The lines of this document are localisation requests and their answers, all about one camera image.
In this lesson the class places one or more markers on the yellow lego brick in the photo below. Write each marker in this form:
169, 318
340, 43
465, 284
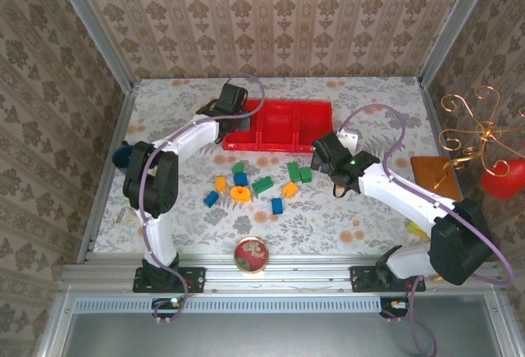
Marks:
290, 189
221, 184

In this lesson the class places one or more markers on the blue lego brick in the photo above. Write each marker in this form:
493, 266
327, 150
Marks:
211, 198
240, 179
277, 206

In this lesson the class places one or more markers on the long green lego brick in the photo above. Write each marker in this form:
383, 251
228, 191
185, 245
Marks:
262, 186

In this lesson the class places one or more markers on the orange round lego piece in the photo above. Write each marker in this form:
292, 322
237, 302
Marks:
240, 193

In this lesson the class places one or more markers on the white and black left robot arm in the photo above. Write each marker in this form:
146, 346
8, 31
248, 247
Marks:
193, 135

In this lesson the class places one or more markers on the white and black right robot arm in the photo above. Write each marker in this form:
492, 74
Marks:
398, 193

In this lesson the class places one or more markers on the red three-compartment bin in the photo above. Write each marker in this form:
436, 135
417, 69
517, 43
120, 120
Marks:
279, 127

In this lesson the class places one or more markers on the brown wooden board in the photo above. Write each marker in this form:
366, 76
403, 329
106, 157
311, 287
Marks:
430, 170

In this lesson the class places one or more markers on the yellow banana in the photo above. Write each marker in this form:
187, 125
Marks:
415, 227

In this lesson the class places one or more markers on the round red floral tin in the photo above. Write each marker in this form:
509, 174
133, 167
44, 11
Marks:
251, 255

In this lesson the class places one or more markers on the dark blue mug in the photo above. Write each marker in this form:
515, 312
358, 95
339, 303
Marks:
121, 160

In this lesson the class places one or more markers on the black connector board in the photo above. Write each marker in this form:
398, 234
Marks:
168, 303
393, 304

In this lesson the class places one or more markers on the red heart ornament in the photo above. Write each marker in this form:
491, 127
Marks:
502, 180

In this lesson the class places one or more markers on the aluminium rail under arm bases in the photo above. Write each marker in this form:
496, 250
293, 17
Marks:
287, 268

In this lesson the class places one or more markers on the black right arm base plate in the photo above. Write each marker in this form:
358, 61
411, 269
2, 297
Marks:
361, 279

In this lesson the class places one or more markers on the aluminium frame post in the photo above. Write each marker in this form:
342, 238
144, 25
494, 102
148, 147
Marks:
455, 24
90, 24

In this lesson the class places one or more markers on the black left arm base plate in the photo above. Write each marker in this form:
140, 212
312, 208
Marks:
197, 279

